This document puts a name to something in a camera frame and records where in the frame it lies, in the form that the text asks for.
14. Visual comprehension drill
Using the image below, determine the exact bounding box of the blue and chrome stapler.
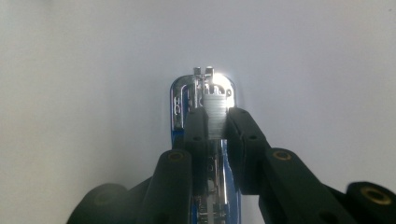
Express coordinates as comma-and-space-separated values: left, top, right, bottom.
169, 65, 243, 224

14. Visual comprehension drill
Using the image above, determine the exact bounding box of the silver staple strip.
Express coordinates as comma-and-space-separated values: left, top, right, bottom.
203, 94, 229, 141

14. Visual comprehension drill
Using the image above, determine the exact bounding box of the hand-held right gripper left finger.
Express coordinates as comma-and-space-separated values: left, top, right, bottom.
135, 106, 210, 224

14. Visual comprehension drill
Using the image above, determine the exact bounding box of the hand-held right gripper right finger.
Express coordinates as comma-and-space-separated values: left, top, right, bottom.
224, 106, 360, 224

